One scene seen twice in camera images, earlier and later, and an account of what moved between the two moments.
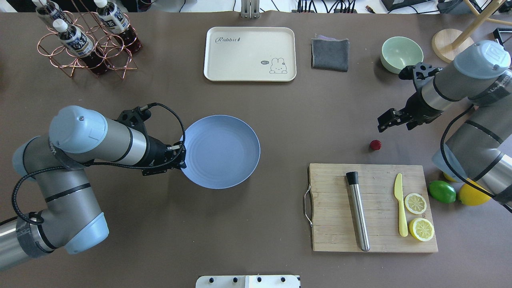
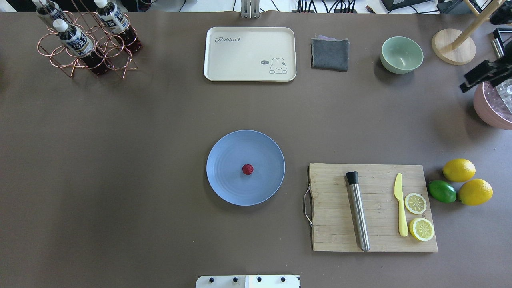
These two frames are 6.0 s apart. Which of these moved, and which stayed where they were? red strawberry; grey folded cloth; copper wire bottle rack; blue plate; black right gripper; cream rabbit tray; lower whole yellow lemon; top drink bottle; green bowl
Moved: red strawberry; black right gripper; blue plate
Stayed: lower whole yellow lemon; copper wire bottle rack; grey folded cloth; cream rabbit tray; top drink bottle; green bowl
